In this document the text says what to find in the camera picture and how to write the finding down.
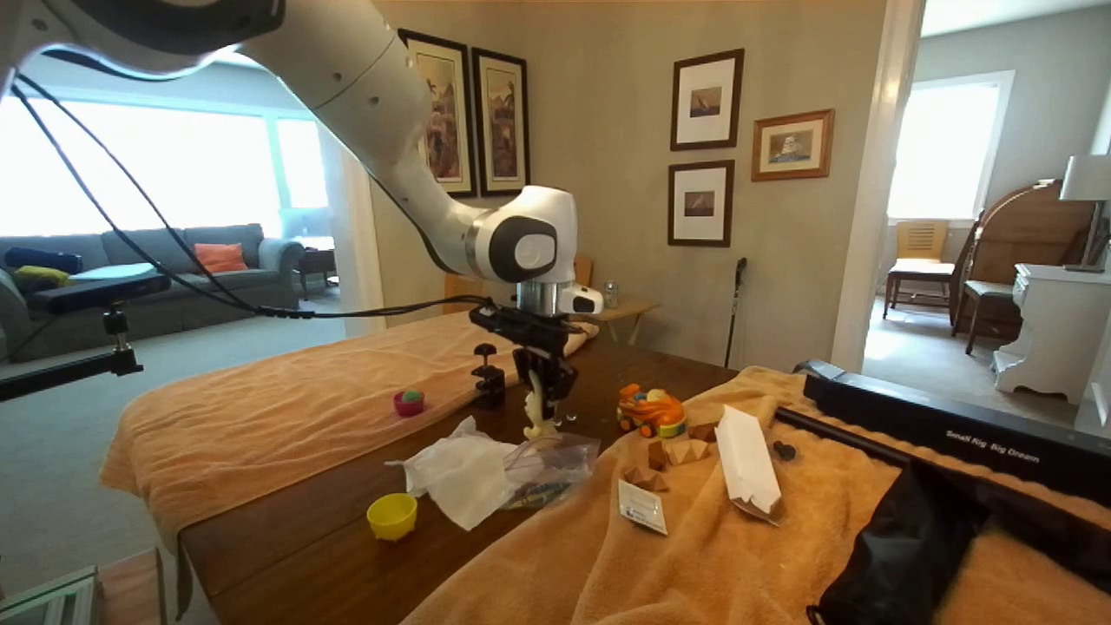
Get grey sofa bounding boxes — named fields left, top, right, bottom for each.
left=0, top=223, right=301, bottom=360

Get white small paper packet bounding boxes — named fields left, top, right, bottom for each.
left=618, top=484, right=665, bottom=534

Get wooden chair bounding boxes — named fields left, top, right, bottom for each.
left=956, top=177, right=1093, bottom=347

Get long black case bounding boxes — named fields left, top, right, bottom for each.
left=803, top=360, right=1111, bottom=508

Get framed picture wood frame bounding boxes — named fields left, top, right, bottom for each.
left=750, top=110, right=836, bottom=179

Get tall right black-framed picture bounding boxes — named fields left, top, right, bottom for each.
left=472, top=50, right=531, bottom=196

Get clear zip plastic bag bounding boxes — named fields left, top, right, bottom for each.
left=505, top=433, right=596, bottom=508

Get tan towel far side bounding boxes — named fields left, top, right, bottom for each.
left=402, top=367, right=1111, bottom=625

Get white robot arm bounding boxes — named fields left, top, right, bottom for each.
left=0, top=0, right=576, bottom=433

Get black table clamp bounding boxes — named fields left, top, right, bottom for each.
left=472, top=344, right=505, bottom=409

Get lower small black-framed picture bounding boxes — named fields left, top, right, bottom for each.
left=665, top=161, right=733, bottom=245

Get yellow small cup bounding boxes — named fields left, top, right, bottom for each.
left=365, top=494, right=420, bottom=543

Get orange toy car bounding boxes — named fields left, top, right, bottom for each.
left=618, top=384, right=687, bottom=439

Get pale yellow bunny doll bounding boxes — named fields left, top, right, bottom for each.
left=525, top=391, right=560, bottom=442

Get tall left black-framed picture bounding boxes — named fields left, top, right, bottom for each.
left=402, top=31, right=477, bottom=199

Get upper small black-framed picture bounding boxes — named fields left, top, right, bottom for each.
left=671, top=50, right=743, bottom=151

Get white crumpled cloth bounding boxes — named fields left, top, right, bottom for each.
left=400, top=418, right=517, bottom=533

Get tan towel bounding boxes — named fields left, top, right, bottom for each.
left=99, top=313, right=517, bottom=543
left=402, top=367, right=1111, bottom=625

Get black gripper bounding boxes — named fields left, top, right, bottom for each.
left=467, top=298, right=576, bottom=432

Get wooden block pieces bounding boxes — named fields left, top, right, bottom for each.
left=623, top=428, right=714, bottom=494

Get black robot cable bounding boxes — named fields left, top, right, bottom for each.
left=0, top=65, right=489, bottom=322

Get orange cushion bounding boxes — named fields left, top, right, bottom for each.
left=193, top=244, right=246, bottom=276

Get black walking cane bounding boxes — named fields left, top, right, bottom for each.
left=722, top=257, right=750, bottom=367

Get small black-framed picture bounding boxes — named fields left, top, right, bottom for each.
left=671, top=50, right=743, bottom=151
left=665, top=161, right=733, bottom=245

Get tall black-framed picture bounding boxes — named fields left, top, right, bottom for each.
left=472, top=50, right=531, bottom=196
left=402, top=31, right=477, bottom=199

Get tan towel near side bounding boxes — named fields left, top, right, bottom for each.
left=99, top=313, right=517, bottom=543

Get white desk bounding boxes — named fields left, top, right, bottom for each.
left=993, top=264, right=1111, bottom=403

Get black bag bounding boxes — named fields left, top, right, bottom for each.
left=804, top=462, right=1111, bottom=625

